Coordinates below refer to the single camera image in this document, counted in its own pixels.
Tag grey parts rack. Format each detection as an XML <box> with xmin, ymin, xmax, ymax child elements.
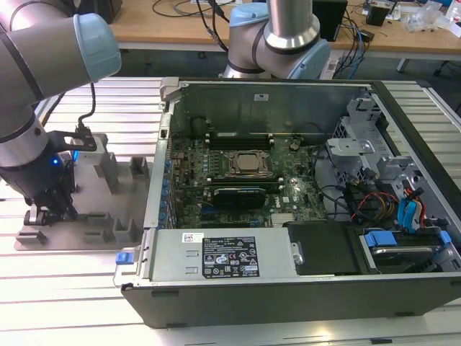
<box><xmin>13</xmin><ymin>132</ymin><xmax>154</xmax><ymax>253</ymax></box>

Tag silver power supply unit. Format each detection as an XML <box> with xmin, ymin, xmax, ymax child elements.
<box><xmin>138</xmin><ymin>229</ymin><xmax>303</xmax><ymax>280</ymax></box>

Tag black equipment box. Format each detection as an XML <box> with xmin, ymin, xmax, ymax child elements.
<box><xmin>73</xmin><ymin>0</ymin><xmax>123</xmax><ymax>25</ymax></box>

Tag wooden desk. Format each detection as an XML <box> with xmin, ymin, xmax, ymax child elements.
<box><xmin>107</xmin><ymin>0</ymin><xmax>461</xmax><ymax>55</ymax></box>

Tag metal CPU socket cover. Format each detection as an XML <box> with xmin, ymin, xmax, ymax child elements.
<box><xmin>226</xmin><ymin>151</ymin><xmax>269</xmax><ymax>176</ymax></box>

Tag silver CPU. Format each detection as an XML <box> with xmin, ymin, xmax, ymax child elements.
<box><xmin>236</xmin><ymin>154</ymin><xmax>259</xmax><ymax>170</ymax></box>

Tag CPU socket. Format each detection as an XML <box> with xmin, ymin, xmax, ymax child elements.
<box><xmin>223</xmin><ymin>149</ymin><xmax>273</xmax><ymax>178</ymax></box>

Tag silver chipset heatsink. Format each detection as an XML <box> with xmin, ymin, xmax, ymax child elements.
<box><xmin>269</xmin><ymin>212</ymin><xmax>295</xmax><ymax>226</ymax></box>

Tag green motherboard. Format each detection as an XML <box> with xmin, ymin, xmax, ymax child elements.
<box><xmin>167</xmin><ymin>133</ymin><xmax>332</xmax><ymax>230</ymax></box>

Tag black PC case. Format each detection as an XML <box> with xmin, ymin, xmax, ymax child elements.
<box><xmin>113</xmin><ymin>77</ymin><xmax>461</xmax><ymax>329</ymax></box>

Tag black plastic shroud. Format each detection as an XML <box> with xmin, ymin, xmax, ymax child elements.
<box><xmin>282</xmin><ymin>221</ymin><xmax>361</xmax><ymax>277</ymax></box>

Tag metal drive cage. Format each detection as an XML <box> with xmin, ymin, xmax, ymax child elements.
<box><xmin>323</xmin><ymin>95</ymin><xmax>426</xmax><ymax>192</ymax></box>

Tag tall black box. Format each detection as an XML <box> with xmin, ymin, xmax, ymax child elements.
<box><xmin>311</xmin><ymin>0</ymin><xmax>349</xmax><ymax>43</ymax></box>

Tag hard disk blue carrier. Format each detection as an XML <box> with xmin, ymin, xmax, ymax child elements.
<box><xmin>359</xmin><ymin>230</ymin><xmax>453</xmax><ymax>277</ymax></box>

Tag small black device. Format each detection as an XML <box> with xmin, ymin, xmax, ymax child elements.
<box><xmin>365</xmin><ymin>5</ymin><xmax>392</xmax><ymax>26</ymax></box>

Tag clear plastic bags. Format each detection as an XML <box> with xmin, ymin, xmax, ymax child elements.
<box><xmin>405</xmin><ymin>3</ymin><xmax>446</xmax><ymax>33</ymax></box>

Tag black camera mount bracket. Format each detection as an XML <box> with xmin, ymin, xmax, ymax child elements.
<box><xmin>46</xmin><ymin>128</ymin><xmax>98</xmax><ymax>153</ymax></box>

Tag black camera cable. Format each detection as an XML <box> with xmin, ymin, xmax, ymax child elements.
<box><xmin>74</xmin><ymin>81</ymin><xmax>97</xmax><ymax>131</ymax></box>

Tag yellow red power wires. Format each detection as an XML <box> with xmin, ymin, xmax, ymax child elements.
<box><xmin>354</xmin><ymin>190</ymin><xmax>399</xmax><ymax>219</ymax></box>

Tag blue hanging cable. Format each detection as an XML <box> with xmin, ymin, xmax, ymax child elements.
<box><xmin>351</xmin><ymin>14</ymin><xmax>365</xmax><ymax>79</ymax></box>

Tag blue SATA cable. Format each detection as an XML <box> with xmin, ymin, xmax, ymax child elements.
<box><xmin>408</xmin><ymin>200</ymin><xmax>421</xmax><ymax>235</ymax></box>
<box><xmin>398</xmin><ymin>197</ymin><xmax>411</xmax><ymax>234</ymax></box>

